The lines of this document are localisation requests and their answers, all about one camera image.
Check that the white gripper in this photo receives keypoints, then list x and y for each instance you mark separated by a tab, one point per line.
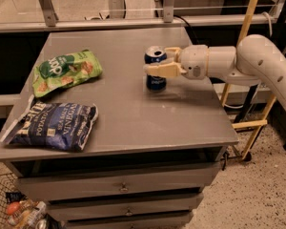
194	61

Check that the blue pepsi can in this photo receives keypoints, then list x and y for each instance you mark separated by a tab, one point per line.
154	55

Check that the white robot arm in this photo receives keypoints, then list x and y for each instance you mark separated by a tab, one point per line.
256	59

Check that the grey drawer cabinet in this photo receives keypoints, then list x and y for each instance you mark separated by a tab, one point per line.
149	155

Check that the green chip bag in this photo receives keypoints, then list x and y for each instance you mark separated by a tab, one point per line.
65	71

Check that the dark blue potato chip bag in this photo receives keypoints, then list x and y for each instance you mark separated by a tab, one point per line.
60	126

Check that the grey metal railing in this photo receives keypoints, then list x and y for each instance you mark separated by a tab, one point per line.
79	15

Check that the white packet in basket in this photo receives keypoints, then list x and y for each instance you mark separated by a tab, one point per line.
28	215

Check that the orange item in basket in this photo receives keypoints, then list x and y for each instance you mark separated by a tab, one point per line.
13	207

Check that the yellow wooden frame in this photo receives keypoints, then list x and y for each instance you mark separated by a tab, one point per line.
256	125

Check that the black wire basket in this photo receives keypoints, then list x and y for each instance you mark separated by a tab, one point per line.
9	194

